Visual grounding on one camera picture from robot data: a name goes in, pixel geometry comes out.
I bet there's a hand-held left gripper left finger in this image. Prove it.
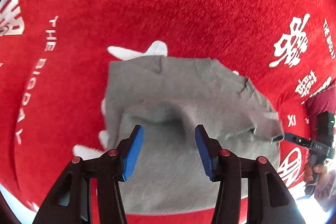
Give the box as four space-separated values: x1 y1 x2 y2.
33 125 145 224

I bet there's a grey knit sweater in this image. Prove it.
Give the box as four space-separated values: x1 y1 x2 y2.
101 55 285 215

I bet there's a dark red cloth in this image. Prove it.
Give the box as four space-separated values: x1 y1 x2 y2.
304 86 336 122

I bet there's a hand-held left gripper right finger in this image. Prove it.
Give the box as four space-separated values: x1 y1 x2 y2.
195 124 306 224

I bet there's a red printed blanket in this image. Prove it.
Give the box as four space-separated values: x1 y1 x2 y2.
0 0 336 224

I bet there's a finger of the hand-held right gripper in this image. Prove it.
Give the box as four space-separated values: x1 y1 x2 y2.
273 132 314 149

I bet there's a person's right hand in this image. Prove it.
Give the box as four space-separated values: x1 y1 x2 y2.
304 164 329 184

